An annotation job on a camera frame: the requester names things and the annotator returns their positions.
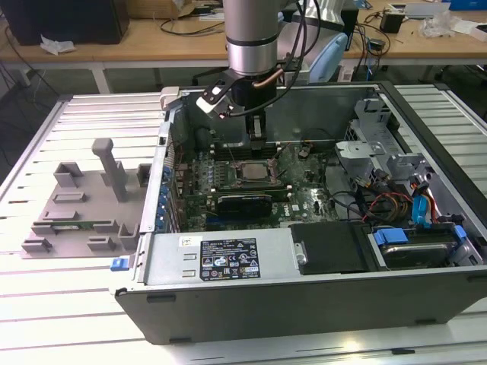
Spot green RAM stick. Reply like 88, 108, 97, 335
51, 222, 96, 231

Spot grey power supply unit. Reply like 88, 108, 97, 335
144, 227, 296, 287

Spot RAM slot white clips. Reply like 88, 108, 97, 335
212, 150, 278, 156
216, 184, 288, 192
211, 141, 278, 148

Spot blue flat wire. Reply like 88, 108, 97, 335
410, 189, 434, 229

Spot wooden desk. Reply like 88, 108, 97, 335
0, 0, 487, 71

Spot black wire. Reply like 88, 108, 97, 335
325, 151, 368, 222

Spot grey case handle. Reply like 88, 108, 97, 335
159, 86, 183, 112

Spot black graphics card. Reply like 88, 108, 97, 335
216, 193, 274, 218

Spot silver CPU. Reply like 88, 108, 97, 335
243, 162, 268, 182

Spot blue boxes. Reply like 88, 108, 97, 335
448, 0, 487, 11

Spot grey parts rack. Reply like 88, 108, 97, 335
21, 138, 153, 260

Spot open black PC case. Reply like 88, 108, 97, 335
113, 80, 487, 346

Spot RAM slot black clips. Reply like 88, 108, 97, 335
212, 154, 278, 160
211, 145, 278, 151

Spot black disk bay cover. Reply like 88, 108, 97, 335
289, 221, 371, 275

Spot green motherboard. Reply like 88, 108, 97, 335
173, 142, 343, 233

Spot hard disk in blue carrier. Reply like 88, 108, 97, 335
371, 224, 468, 271

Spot dark fan housing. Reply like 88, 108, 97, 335
193, 127, 213, 150

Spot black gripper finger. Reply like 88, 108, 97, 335
245, 113, 268, 159

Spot crumpled white paper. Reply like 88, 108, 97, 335
40, 33, 76, 56

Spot orange flat wire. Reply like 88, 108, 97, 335
425, 193, 441, 226

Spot black power adapter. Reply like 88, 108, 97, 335
379, 10, 405, 34

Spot yellow wire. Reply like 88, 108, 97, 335
390, 195, 414, 222

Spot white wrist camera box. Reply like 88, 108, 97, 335
196, 86, 230, 119

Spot red wire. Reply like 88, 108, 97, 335
363, 192, 412, 224

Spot black computer tower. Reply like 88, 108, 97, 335
6, 0, 130, 46

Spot silver metal drive cage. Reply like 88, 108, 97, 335
334, 97, 434, 198

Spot metal socket cover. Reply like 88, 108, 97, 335
267, 144, 300, 179

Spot grey flat device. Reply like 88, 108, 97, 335
387, 2, 448, 20

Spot CPU socket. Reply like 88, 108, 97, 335
234, 159, 271, 186

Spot clear plastic bag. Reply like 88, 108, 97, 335
421, 10, 457, 39

